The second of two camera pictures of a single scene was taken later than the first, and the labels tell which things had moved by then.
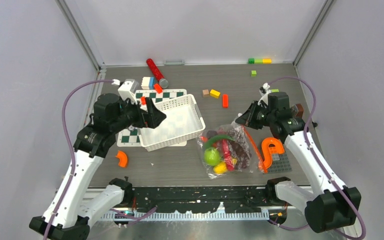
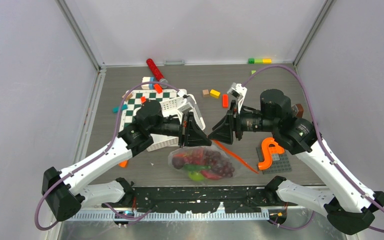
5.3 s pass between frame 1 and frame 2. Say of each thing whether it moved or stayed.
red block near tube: stayed
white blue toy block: stayed
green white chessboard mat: stayed
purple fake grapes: moved
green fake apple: moved
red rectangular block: stayed
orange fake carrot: moved
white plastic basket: stayed
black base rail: stayed
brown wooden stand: stayed
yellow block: stayed
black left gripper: moved
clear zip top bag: moved
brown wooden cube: stayed
